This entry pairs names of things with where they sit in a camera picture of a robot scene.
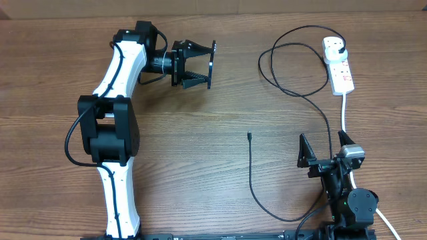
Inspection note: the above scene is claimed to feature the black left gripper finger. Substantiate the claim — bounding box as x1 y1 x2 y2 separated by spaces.
185 39 216 63
181 63 213 89

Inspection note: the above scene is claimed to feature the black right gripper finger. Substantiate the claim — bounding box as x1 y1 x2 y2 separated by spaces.
297 133 317 168
338 130 355 147

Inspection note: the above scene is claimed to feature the black USB charging cable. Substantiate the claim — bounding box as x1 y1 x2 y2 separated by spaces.
247 25 347 223

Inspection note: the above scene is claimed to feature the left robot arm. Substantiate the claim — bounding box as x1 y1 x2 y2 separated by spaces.
75 21 216 239

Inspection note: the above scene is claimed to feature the white charger plug adapter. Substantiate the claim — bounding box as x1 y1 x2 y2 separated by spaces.
324 47 348 65

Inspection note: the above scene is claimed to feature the white power strip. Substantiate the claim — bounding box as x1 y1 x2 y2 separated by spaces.
322 37 354 95

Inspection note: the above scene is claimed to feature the white power strip cord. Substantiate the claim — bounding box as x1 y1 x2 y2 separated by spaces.
340 93 402 240

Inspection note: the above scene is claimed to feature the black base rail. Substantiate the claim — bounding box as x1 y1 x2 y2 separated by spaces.
81 230 377 240

